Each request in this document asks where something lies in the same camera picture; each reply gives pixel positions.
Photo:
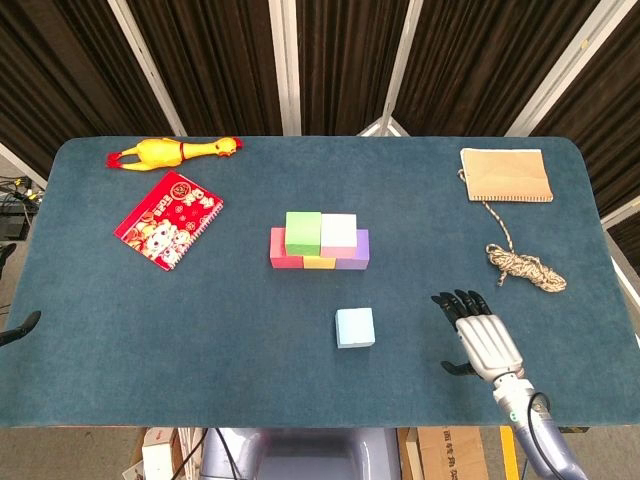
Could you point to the brown kraft spiral notebook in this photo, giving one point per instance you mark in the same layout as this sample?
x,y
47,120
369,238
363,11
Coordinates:
x,y
505,175

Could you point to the purple foam cube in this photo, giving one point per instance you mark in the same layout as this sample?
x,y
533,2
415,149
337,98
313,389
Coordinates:
x,y
362,252

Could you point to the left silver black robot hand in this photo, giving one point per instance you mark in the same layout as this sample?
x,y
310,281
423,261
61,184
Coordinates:
x,y
22,326

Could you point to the white cardboard box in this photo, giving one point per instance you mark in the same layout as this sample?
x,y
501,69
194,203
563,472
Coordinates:
x,y
157,457

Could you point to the yellow rubber chicken toy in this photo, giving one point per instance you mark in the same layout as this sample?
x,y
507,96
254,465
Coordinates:
x,y
155,155

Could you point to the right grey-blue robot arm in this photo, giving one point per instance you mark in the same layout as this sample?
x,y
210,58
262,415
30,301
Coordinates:
x,y
535,430

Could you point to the red foam cube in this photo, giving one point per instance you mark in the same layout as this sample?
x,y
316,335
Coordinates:
x,y
276,250

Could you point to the black equipment box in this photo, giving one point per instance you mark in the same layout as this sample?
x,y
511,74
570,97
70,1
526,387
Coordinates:
x,y
12,227

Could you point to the green foam cube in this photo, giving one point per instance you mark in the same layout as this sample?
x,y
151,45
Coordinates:
x,y
302,232

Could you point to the brown cardboard box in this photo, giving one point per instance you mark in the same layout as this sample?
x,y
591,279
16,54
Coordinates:
x,y
452,455

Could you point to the red spiral notebook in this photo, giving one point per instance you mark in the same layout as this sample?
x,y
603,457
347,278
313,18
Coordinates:
x,y
167,222

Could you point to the dark brown curtain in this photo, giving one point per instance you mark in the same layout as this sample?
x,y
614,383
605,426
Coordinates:
x,y
225,65

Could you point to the yellow foam cube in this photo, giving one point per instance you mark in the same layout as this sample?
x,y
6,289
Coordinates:
x,y
320,263

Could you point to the light blue foam cube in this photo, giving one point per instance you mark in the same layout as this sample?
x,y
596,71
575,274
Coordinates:
x,y
355,327

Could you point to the grey-blue robot torso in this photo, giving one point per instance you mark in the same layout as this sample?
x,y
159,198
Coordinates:
x,y
310,455

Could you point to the white partition frame post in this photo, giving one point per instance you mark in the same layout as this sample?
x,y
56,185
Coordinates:
x,y
401,65
622,214
285,65
562,67
20,165
145,65

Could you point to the pink and white foam cube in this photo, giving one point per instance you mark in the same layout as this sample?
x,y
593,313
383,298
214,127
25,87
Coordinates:
x,y
339,232

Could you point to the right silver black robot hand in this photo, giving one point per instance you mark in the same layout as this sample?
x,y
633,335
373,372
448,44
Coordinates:
x,y
487,342

